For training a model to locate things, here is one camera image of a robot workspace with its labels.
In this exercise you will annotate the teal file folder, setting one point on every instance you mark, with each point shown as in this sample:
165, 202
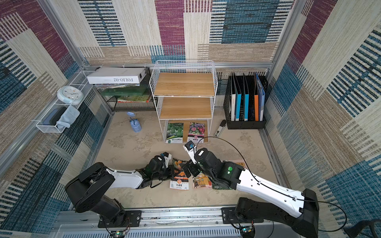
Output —
246, 99
237, 95

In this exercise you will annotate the green gourd seed bag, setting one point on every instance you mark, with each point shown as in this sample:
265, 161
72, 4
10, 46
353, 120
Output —
218, 187
174, 133

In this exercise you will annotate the black white remote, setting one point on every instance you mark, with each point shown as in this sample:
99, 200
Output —
221, 128

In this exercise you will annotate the green plastic case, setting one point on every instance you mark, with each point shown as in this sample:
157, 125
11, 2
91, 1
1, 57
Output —
126, 91

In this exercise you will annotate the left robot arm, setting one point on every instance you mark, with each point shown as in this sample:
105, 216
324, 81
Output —
87, 191

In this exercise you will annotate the magazine stack under box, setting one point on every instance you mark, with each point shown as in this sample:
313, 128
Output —
111, 86

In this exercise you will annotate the green gourd seed bag bottom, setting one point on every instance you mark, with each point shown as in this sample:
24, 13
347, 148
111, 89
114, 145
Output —
174, 133

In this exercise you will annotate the white file folder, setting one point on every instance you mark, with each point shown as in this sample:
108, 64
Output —
233, 98

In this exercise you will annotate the teal file folder left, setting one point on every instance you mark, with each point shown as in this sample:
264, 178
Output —
237, 95

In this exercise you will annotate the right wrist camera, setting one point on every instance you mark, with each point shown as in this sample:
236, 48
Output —
190, 149

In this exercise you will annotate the green and red book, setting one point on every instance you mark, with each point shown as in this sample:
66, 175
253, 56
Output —
134, 99

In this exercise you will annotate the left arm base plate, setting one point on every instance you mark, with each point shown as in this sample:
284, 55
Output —
128, 218

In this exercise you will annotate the white round clock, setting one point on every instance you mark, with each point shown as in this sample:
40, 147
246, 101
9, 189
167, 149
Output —
70, 95

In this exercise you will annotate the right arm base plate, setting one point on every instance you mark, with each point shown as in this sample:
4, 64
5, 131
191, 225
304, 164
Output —
229, 217

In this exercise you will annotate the white folio box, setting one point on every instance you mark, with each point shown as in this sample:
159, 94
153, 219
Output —
117, 75

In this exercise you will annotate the green gourd seed bag top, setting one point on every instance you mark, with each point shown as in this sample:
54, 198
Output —
218, 187

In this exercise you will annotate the light blue cloth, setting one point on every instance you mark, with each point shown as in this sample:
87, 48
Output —
68, 118

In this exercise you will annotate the orange marigold seed bag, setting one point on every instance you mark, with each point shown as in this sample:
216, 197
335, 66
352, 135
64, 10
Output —
179, 181

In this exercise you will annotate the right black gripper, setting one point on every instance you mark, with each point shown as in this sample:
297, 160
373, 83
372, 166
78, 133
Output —
193, 169

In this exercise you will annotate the black mesh document tray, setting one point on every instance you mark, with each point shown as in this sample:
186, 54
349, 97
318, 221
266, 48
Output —
116, 106

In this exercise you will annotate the white wire three-tier shelf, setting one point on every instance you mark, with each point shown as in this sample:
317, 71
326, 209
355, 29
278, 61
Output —
184, 92

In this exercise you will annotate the dark blue case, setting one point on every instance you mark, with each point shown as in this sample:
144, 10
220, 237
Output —
54, 116

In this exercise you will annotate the pink flower seed bag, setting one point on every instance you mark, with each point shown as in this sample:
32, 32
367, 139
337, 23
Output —
196, 132

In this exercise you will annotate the teal file folder right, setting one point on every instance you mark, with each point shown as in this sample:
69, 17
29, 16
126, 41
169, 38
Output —
246, 99

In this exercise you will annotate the white wire wall basket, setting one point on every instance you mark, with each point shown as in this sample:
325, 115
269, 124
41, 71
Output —
80, 82

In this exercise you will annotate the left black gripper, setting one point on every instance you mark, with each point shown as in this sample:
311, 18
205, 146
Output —
171, 168

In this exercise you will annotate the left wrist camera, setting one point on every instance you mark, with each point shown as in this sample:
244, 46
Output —
167, 156

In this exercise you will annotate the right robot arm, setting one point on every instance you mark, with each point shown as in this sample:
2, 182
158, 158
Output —
296, 209

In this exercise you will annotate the blue file folder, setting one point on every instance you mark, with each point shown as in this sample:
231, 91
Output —
261, 99

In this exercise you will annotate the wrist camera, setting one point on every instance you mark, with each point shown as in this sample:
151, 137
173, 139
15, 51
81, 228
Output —
190, 149
167, 156

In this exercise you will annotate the black file organizer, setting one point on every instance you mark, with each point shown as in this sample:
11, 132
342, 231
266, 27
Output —
251, 124

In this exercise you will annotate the orange file folder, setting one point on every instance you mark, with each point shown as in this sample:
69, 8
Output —
256, 99

